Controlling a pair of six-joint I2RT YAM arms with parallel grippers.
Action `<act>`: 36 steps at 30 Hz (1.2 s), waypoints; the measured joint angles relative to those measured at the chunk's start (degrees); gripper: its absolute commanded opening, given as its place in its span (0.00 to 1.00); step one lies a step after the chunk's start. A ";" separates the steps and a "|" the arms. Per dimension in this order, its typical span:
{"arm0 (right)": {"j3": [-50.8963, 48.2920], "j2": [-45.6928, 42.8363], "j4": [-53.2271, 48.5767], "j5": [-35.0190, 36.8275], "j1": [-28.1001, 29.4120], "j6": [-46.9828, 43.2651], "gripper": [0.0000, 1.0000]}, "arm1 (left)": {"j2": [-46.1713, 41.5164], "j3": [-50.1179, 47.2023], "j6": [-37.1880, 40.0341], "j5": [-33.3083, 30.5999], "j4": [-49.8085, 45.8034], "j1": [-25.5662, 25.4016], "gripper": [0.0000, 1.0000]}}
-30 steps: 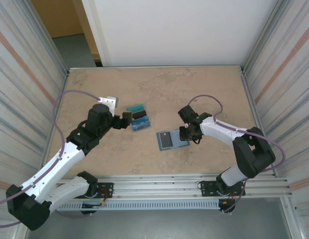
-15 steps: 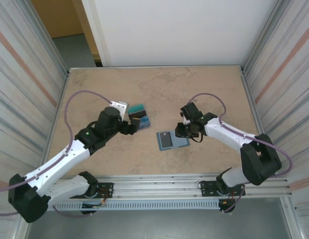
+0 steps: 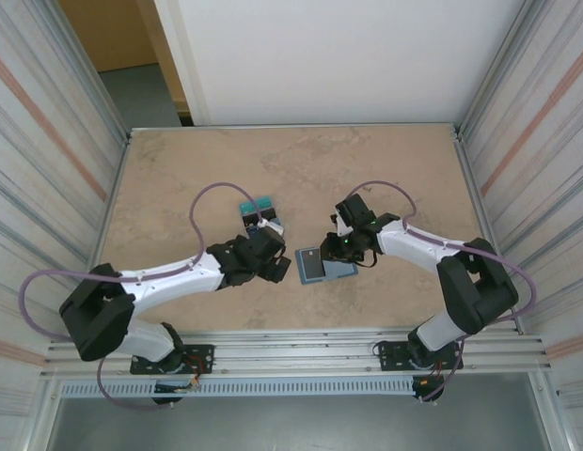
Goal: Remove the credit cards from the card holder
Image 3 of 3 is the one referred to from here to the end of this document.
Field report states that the blue leather card holder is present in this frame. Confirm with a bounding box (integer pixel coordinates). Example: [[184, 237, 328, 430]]
[[294, 247, 358, 287]]

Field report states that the black plastic card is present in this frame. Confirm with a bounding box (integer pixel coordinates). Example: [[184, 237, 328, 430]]
[[242, 210, 279, 227]]

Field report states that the teal plastic card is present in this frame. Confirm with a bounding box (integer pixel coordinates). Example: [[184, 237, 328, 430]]
[[239, 196, 274, 215]]

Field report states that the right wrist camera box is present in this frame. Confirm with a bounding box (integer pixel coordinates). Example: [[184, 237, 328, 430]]
[[329, 211, 353, 239]]

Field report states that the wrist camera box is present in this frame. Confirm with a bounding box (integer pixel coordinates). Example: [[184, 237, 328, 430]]
[[329, 211, 353, 239], [257, 218, 287, 238]]

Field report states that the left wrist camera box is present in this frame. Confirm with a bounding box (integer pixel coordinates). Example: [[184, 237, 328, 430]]
[[257, 218, 287, 238]]

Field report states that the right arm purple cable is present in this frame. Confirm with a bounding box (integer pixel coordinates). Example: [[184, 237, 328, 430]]
[[340, 180, 538, 404]]

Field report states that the aluminium rail frame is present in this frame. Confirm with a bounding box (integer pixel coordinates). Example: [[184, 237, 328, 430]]
[[42, 328, 555, 382]]

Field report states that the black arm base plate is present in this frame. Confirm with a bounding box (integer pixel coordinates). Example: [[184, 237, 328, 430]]
[[130, 344, 215, 376], [377, 339, 464, 373]]

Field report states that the grey slotted cable duct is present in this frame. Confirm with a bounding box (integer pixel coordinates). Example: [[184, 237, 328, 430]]
[[58, 378, 418, 400]]

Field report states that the aluminium frame post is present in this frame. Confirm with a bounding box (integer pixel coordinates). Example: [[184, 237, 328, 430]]
[[453, 0, 530, 140]]

